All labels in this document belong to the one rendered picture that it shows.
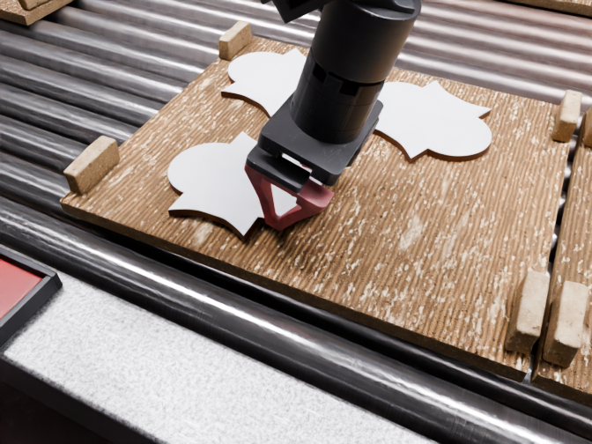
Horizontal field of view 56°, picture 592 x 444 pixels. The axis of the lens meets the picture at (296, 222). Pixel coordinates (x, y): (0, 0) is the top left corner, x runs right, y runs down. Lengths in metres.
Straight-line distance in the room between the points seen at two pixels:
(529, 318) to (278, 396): 0.18
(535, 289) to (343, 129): 0.18
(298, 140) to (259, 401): 0.18
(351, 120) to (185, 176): 0.19
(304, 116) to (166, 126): 0.23
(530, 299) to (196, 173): 0.30
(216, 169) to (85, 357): 0.20
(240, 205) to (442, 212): 0.18
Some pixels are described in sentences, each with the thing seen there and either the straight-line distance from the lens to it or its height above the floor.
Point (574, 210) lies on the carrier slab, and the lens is 0.55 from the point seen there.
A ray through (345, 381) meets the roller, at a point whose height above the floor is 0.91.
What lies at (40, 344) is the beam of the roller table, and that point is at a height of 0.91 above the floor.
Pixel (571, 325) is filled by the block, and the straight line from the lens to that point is 0.42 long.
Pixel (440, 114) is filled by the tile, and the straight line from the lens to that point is 0.61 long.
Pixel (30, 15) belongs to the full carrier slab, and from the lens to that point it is 0.90.
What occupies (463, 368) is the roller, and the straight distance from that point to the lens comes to 0.44.
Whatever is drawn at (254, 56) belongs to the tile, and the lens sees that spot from 0.69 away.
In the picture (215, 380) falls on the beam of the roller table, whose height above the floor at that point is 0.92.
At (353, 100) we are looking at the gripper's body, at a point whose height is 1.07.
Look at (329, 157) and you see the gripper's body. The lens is 0.39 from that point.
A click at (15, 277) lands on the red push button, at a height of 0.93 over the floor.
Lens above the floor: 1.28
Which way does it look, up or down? 45 degrees down
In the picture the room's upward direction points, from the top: straight up
